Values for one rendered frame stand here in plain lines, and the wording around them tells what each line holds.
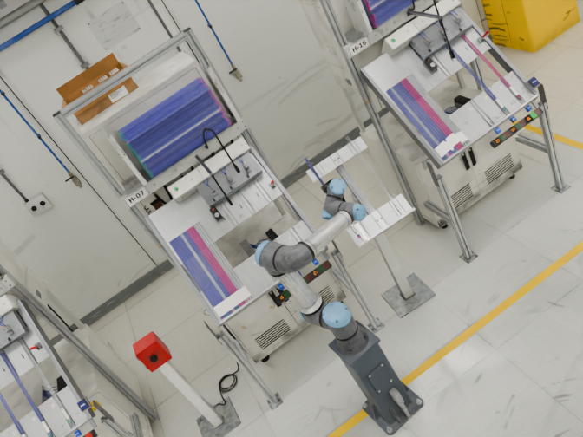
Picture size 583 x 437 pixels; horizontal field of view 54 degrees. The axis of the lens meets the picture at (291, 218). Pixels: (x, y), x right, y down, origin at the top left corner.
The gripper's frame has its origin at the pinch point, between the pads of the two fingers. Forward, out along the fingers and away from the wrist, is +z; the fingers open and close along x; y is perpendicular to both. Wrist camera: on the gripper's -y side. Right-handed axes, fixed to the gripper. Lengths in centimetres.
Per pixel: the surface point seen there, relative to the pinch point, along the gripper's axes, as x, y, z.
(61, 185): 144, 120, 140
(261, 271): 51, -12, 9
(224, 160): 36, 48, 14
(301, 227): 20.9, -4.3, 11.3
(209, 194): 52, 37, 13
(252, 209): 37.4, 18.4, 15.7
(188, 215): 68, 34, 18
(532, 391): -25, -128, -23
